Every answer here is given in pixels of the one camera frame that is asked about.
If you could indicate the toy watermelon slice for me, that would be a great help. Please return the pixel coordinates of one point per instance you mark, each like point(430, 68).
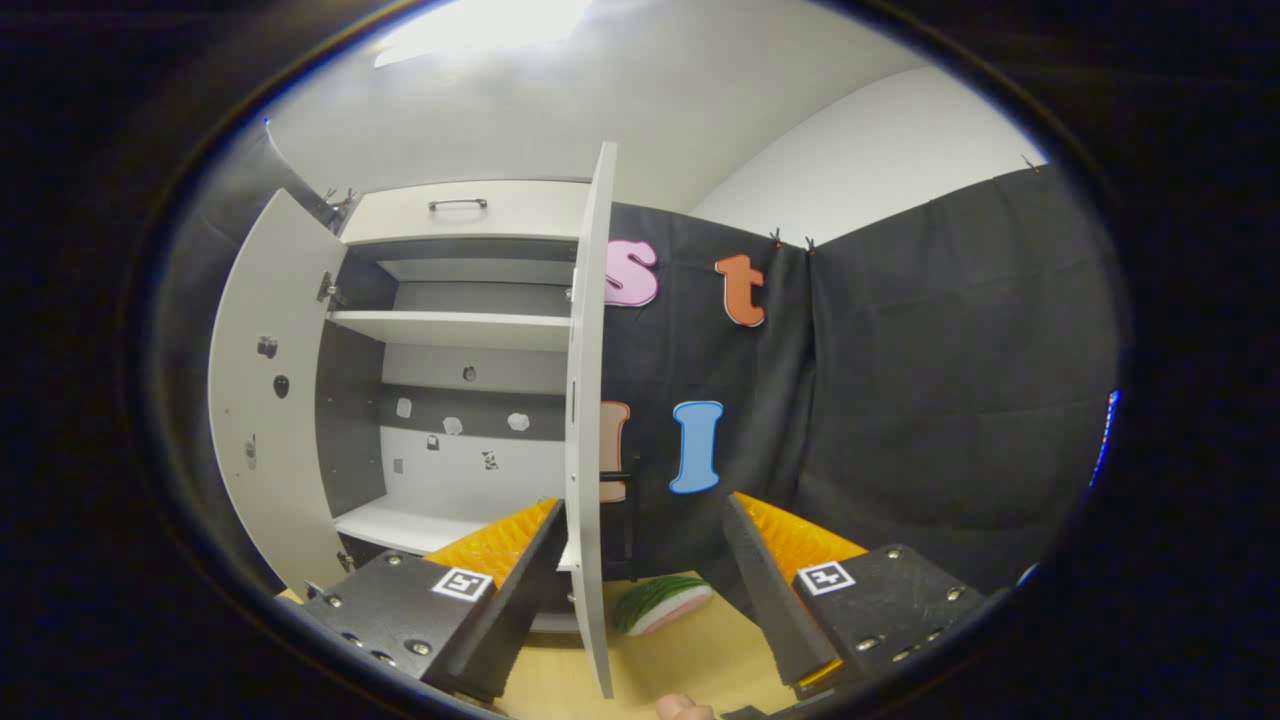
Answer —
point(660, 603)

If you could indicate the white cabinet drawer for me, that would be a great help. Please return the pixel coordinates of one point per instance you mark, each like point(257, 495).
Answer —
point(460, 222)

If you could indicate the white cabinet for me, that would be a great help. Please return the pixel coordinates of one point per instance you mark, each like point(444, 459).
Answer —
point(450, 290)

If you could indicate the white cabinet shelf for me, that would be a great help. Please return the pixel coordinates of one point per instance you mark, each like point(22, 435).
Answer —
point(450, 328)

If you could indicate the ceiling light panel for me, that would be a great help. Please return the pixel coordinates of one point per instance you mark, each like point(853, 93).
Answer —
point(480, 25)

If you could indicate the metal door hinge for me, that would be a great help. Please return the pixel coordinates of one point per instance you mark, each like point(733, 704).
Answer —
point(330, 288)

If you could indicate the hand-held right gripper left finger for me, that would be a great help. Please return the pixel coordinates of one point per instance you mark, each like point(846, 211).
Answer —
point(515, 610)

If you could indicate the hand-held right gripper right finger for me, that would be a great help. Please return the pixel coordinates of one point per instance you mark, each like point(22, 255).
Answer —
point(775, 610)

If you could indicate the white cabinet door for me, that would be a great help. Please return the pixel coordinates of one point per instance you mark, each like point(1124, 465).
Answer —
point(265, 450)
point(588, 400)

